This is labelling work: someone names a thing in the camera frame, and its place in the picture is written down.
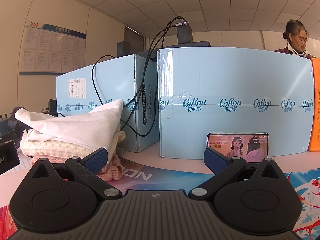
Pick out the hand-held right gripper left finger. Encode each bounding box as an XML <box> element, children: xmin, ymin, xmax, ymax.
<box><xmin>26</xmin><ymin>148</ymin><xmax>123</xmax><ymax>200</ymax></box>

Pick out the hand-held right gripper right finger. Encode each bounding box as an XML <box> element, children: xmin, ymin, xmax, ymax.
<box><xmin>189</xmin><ymin>147</ymin><xmax>285</xmax><ymax>200</ymax></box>

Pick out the pink knit cloth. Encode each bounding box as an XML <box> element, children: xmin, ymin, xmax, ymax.
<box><xmin>30</xmin><ymin>153</ymin><xmax>123</xmax><ymax>182</ymax></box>

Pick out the dark grey cloth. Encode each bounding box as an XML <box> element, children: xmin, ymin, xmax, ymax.
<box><xmin>115</xmin><ymin>144</ymin><xmax>126</xmax><ymax>159</ymax></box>

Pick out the smartphone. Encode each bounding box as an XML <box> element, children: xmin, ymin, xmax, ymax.
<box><xmin>206</xmin><ymin>132</ymin><xmax>269</xmax><ymax>164</ymax></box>

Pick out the white folded cloth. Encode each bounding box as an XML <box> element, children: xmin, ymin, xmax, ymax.
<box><xmin>14</xmin><ymin>99</ymin><xmax>124</xmax><ymax>153</ymax></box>

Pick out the cream knit cloth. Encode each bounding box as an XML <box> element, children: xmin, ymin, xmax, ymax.
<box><xmin>19</xmin><ymin>129</ymin><xmax>126</xmax><ymax>161</ymax></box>

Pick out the printed desk mat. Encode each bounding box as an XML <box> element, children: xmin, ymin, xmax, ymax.
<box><xmin>0</xmin><ymin>164</ymin><xmax>320</xmax><ymax>233</ymax></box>

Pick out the black power adapter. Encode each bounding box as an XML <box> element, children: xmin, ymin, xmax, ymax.
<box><xmin>48</xmin><ymin>99</ymin><xmax>59</xmax><ymax>117</ymax></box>
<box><xmin>117</xmin><ymin>41</ymin><xmax>131</xmax><ymax>57</ymax></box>
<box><xmin>176</xmin><ymin>21</ymin><xmax>192</xmax><ymax>44</ymax></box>

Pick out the small light blue carton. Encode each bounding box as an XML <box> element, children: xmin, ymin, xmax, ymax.
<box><xmin>55</xmin><ymin>54</ymin><xmax>161</xmax><ymax>153</ymax></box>

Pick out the large light blue carton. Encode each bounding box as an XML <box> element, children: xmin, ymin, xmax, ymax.
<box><xmin>157</xmin><ymin>47</ymin><xmax>314</xmax><ymax>159</ymax></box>

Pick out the orange carton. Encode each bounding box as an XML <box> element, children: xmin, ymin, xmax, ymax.
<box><xmin>307</xmin><ymin>57</ymin><xmax>320</xmax><ymax>152</ymax></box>

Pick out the wall poster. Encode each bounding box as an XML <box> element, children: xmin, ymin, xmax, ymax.
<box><xmin>19</xmin><ymin>21</ymin><xmax>87</xmax><ymax>76</ymax></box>

